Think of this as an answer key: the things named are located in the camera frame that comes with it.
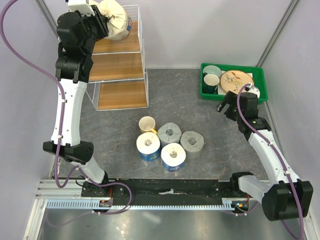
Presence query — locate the beige paper roll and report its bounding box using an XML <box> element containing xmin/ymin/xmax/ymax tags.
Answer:
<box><xmin>99</xmin><ymin>0</ymin><xmax>133</xmax><ymax>41</ymax></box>

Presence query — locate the grey paper roll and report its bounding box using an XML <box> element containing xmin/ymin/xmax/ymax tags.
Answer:
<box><xmin>157</xmin><ymin>122</ymin><xmax>182</xmax><ymax>148</ymax></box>
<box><xmin>180</xmin><ymin>131</ymin><xmax>204</xmax><ymax>160</ymax></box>

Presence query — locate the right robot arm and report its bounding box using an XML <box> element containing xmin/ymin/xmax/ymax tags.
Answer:
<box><xmin>216</xmin><ymin>91</ymin><xmax>314</xmax><ymax>221</ymax></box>

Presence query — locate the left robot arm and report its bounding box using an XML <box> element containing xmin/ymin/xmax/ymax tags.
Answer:
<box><xmin>42</xmin><ymin>0</ymin><xmax>110</xmax><ymax>197</ymax></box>

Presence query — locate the orange floral plate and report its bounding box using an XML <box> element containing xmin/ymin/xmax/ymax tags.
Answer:
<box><xmin>220</xmin><ymin>69</ymin><xmax>255</xmax><ymax>96</ymax></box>

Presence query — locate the dark green white cup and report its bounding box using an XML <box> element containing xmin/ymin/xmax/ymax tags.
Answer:
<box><xmin>202</xmin><ymin>74</ymin><xmax>220</xmax><ymax>94</ymax></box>

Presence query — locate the light green bowl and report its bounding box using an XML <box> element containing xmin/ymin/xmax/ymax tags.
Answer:
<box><xmin>202</xmin><ymin>65</ymin><xmax>222</xmax><ymax>78</ymax></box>

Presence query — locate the green plastic tray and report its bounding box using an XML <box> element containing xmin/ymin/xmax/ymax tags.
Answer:
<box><xmin>199</xmin><ymin>63</ymin><xmax>268</xmax><ymax>105</ymax></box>

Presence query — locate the white blue paper roll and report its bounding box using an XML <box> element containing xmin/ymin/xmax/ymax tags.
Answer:
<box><xmin>161</xmin><ymin>142</ymin><xmax>187</xmax><ymax>172</ymax></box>
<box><xmin>136</xmin><ymin>132</ymin><xmax>161</xmax><ymax>162</ymax></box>

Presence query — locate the yellow ceramic mug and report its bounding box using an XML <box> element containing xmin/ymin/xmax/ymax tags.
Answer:
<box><xmin>138</xmin><ymin>116</ymin><xmax>158</xmax><ymax>135</ymax></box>

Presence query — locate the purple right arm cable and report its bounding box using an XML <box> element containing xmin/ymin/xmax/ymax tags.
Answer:
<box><xmin>236</xmin><ymin>84</ymin><xmax>307</xmax><ymax>240</ymax></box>

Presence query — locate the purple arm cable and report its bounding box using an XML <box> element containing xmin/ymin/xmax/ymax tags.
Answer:
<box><xmin>0</xmin><ymin>0</ymin><xmax>78</xmax><ymax>189</ymax></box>
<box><xmin>236</xmin><ymin>84</ymin><xmax>307</xmax><ymax>240</ymax></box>

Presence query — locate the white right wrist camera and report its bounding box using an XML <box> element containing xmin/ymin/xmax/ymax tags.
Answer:
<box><xmin>244</xmin><ymin>83</ymin><xmax>261</xmax><ymax>98</ymax></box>

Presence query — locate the white wire three-tier shelf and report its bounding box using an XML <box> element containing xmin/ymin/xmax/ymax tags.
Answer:
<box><xmin>86</xmin><ymin>5</ymin><xmax>149</xmax><ymax>111</ymax></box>

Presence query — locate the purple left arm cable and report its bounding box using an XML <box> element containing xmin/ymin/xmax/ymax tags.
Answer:
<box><xmin>0</xmin><ymin>0</ymin><xmax>78</xmax><ymax>189</ymax></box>

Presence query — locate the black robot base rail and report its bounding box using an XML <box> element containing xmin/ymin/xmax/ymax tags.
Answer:
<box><xmin>81</xmin><ymin>178</ymin><xmax>249</xmax><ymax>203</ymax></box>

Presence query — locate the grey slotted cable duct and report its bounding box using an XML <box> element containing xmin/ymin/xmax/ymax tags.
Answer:
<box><xmin>46</xmin><ymin>198</ymin><xmax>235</xmax><ymax>211</ymax></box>

